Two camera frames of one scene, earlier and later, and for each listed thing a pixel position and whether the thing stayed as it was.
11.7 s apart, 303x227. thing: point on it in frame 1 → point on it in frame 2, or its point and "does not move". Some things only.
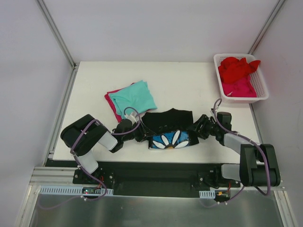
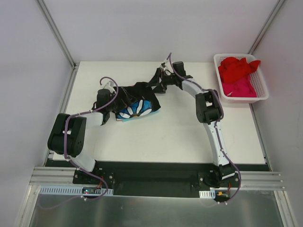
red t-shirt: x=232 y=70 does not move
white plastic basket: x=257 y=77 does not move
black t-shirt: x=169 y=128 → x=135 y=101
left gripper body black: x=138 y=135 → x=122 y=101
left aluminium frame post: x=57 y=32 does not move
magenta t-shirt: x=241 y=88 does not move
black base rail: x=153 y=178 does not move
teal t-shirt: x=138 y=95 → x=132 y=118
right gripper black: x=200 y=127 → x=162 y=80
